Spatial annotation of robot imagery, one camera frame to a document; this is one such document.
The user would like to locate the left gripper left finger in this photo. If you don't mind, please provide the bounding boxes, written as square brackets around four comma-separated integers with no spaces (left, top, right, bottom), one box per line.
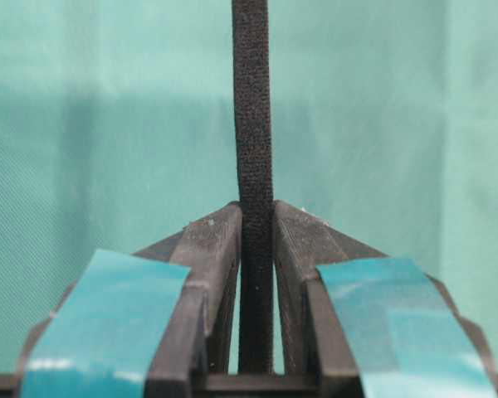
[15,201,242,397]

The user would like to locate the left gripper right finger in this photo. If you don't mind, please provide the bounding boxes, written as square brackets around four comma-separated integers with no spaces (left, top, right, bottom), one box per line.
[273,201,498,397]

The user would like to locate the black Velcro strap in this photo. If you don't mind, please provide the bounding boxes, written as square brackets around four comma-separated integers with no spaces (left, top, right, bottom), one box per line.
[231,0,278,376]

